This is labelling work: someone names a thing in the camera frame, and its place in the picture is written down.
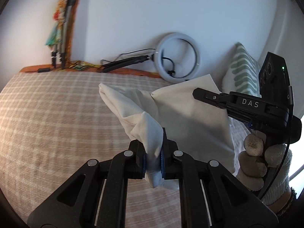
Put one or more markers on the white ring light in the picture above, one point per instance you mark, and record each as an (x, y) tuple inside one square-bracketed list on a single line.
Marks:
[(177, 58)]

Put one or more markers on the green white striped pillow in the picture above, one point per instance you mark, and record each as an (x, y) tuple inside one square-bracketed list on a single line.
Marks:
[(242, 73)]

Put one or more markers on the black ring light stand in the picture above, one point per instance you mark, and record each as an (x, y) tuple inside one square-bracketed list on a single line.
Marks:
[(110, 66)]

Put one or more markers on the black finger of the right gripper side view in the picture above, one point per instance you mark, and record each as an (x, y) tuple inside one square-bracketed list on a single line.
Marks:
[(221, 100)]

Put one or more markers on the right hand in white glove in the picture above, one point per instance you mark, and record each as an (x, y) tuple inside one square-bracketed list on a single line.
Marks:
[(254, 163)]

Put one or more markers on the folded tripod with colourful scarf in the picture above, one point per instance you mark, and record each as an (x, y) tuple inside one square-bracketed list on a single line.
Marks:
[(60, 38)]

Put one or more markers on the white t-shirt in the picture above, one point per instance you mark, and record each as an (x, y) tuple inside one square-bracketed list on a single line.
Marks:
[(199, 129)]

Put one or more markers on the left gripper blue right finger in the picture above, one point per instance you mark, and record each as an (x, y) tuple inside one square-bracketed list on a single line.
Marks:
[(175, 164)]

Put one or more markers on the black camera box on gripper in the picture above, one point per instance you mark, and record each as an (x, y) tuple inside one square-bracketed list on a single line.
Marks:
[(274, 80)]

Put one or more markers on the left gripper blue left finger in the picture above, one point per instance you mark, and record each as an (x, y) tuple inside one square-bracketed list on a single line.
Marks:
[(130, 164)]

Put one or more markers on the right forearm with bracelet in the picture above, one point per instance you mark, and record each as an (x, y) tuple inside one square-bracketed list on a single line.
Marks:
[(284, 203)]

